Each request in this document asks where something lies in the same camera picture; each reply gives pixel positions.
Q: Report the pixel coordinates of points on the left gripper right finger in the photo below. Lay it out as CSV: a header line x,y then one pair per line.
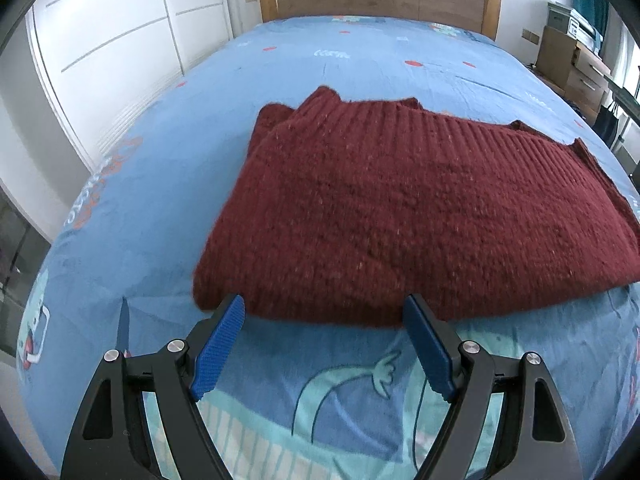
x,y
534,439

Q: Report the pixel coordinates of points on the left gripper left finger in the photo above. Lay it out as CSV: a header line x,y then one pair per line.
x,y
110,437

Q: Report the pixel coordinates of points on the dark red knit sweater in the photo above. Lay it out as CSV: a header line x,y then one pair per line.
x,y
343,209

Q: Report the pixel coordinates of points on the blue dinosaur bed sheet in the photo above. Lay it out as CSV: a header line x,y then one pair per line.
x,y
295,401

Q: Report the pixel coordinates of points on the wooden drawer nightstand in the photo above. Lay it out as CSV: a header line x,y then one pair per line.
x,y
578,74

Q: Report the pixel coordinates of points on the white sliding wardrobe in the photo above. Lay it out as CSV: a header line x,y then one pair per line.
x,y
103,62

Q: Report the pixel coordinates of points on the grey storage box stack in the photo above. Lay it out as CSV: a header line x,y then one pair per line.
x,y
569,21

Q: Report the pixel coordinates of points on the teal right curtain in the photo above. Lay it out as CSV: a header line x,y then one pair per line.
x,y
595,12

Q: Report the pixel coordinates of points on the wall power socket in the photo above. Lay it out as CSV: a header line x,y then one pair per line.
x,y
530,36

